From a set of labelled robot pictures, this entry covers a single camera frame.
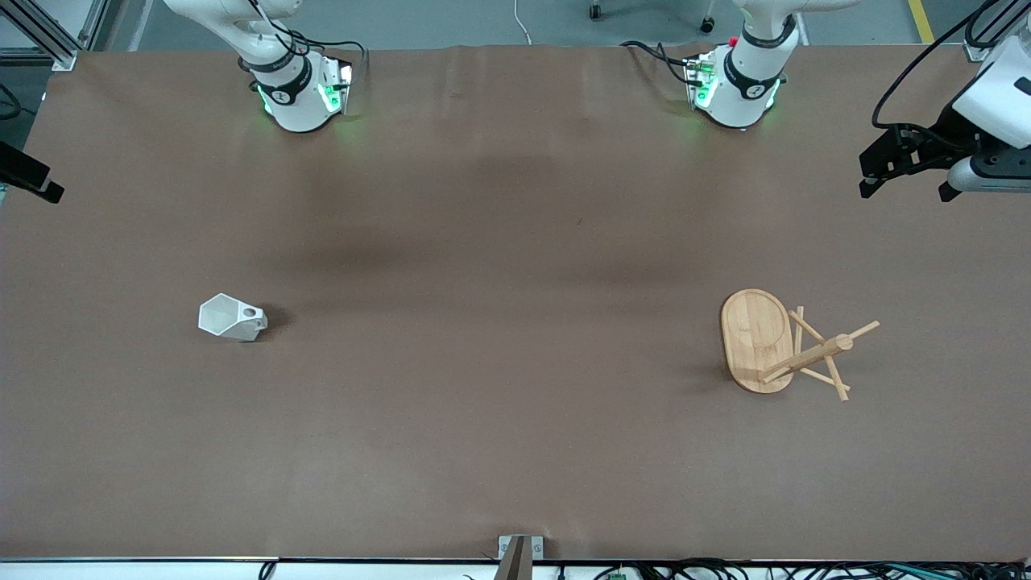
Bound white faceted cup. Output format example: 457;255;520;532
198;293;268;342

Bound wooden cup rack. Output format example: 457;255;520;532
720;288;881;403

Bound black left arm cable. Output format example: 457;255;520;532
872;0;1004;131

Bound aluminium frame post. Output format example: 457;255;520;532
963;0;1017;63
0;0;114;70

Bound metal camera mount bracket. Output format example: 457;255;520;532
495;535;545;580

